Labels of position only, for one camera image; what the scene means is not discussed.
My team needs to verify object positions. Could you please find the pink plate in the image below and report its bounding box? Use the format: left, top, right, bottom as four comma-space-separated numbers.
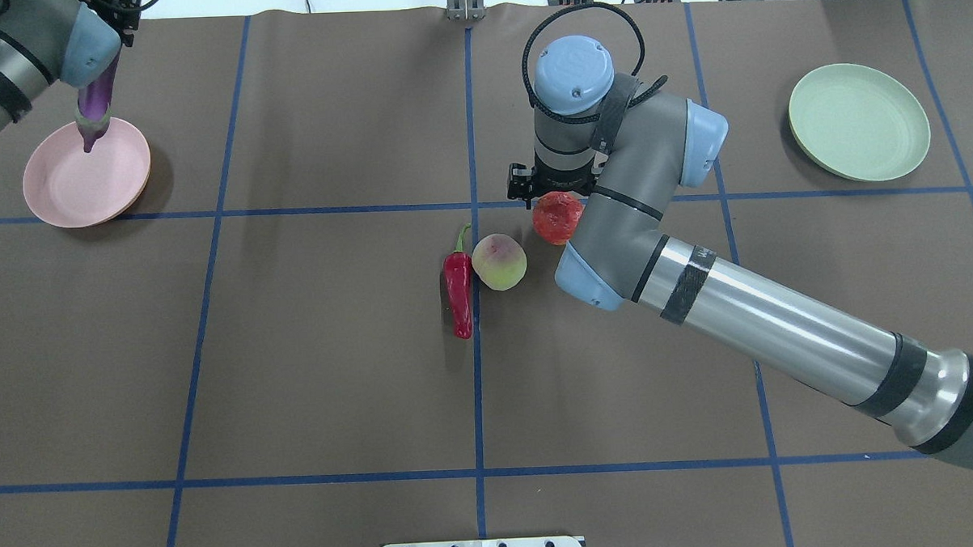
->
22, 118, 151, 229

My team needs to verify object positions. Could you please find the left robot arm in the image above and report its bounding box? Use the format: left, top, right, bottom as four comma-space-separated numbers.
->
0, 0, 121, 133

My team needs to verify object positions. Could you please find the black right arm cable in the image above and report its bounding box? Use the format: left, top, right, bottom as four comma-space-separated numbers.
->
519, 0, 670, 127

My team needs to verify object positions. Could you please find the red chili pepper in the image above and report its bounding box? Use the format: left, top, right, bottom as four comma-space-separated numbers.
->
442, 223, 473, 340

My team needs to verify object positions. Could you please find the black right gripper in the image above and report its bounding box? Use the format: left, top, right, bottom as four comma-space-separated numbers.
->
506, 162, 598, 210

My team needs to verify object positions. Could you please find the red pomegranate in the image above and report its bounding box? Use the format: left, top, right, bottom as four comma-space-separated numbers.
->
531, 191, 585, 246

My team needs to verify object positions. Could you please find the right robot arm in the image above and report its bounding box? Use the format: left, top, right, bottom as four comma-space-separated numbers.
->
507, 35, 973, 470

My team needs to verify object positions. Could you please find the green plate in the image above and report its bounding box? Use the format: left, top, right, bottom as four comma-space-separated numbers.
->
787, 64, 932, 183

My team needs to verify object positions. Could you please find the green pink peach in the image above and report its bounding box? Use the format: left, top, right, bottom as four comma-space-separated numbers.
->
472, 233, 527, 291

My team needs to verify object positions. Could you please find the purple eggplant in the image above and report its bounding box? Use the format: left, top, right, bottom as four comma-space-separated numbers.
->
74, 54, 121, 154

